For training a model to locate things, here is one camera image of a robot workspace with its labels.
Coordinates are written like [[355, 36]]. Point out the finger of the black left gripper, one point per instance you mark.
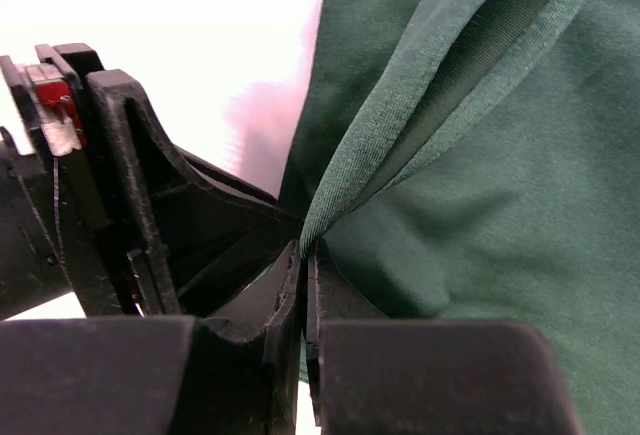
[[204, 235]]

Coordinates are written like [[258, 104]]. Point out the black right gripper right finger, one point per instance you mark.
[[370, 374]]

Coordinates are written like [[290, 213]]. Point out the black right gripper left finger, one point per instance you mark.
[[232, 373]]

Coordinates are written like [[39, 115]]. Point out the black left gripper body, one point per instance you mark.
[[66, 226]]

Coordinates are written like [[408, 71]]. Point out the dark green cloth napkin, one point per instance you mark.
[[480, 159]]

